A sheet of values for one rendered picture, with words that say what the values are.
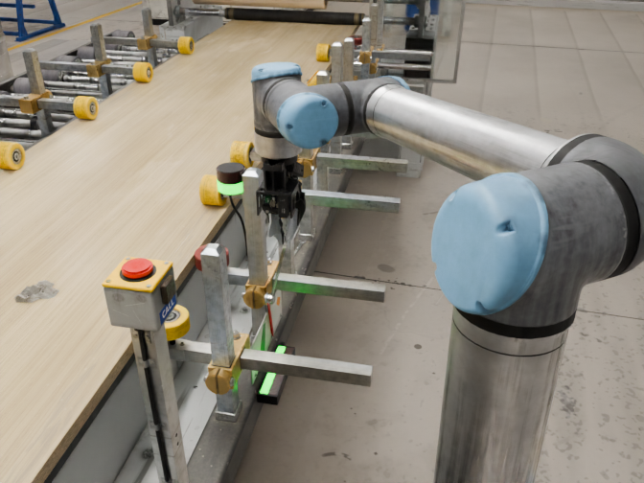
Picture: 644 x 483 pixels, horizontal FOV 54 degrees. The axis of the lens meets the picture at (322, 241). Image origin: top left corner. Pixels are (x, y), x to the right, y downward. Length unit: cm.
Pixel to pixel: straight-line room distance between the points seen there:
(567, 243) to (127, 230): 126
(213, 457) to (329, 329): 148
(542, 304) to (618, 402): 206
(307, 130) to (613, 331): 215
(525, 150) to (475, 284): 24
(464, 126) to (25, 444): 82
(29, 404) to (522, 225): 91
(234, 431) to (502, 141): 83
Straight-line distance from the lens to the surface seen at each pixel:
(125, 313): 88
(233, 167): 134
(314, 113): 103
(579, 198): 58
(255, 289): 143
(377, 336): 268
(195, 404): 153
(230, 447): 132
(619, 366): 279
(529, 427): 68
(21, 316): 142
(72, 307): 141
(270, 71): 114
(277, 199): 124
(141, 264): 87
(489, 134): 81
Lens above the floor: 168
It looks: 31 degrees down
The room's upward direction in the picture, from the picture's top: straight up
